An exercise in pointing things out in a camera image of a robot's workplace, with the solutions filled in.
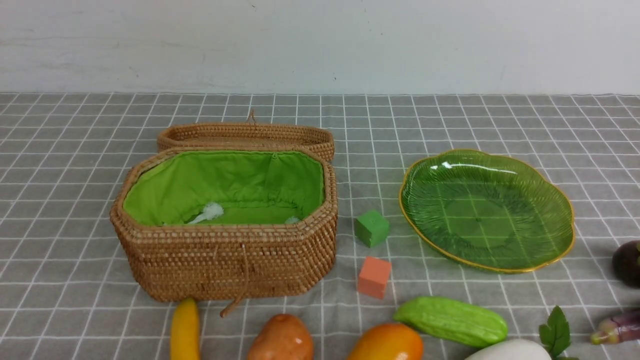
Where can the brown toy potato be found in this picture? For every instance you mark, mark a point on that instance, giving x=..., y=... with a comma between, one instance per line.
x=283, y=337

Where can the orange toy mango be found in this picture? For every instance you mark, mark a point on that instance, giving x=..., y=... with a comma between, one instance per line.
x=388, y=341

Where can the green toy bitter gourd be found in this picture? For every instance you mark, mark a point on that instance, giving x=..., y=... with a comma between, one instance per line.
x=453, y=320

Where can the yellow toy banana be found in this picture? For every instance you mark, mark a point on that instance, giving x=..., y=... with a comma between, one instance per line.
x=185, y=343

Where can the white toy radish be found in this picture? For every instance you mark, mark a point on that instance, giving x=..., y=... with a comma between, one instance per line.
x=512, y=349

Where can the purple toy eggplant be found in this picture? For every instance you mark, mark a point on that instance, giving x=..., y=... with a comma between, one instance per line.
x=624, y=327

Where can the green foam cube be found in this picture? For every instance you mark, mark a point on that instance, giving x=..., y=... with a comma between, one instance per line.
x=371, y=228

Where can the woven rattan basket lid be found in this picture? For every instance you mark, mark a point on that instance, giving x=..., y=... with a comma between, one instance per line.
x=250, y=132

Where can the orange foam cube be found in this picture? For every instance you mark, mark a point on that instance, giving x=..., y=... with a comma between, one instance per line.
x=374, y=277

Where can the white fluffy tag in basket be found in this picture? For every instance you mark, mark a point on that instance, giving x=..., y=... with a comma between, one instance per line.
x=211, y=211

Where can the woven rattan basket green lining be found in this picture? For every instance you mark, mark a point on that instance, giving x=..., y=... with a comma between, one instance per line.
x=276, y=238

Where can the green glass leaf plate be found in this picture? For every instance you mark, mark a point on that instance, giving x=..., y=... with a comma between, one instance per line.
x=490, y=212

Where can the green radish leaf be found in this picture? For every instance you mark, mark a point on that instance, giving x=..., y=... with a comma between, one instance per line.
x=554, y=335

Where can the dark purple mangosteen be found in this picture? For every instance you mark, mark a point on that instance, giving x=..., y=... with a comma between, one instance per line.
x=626, y=265

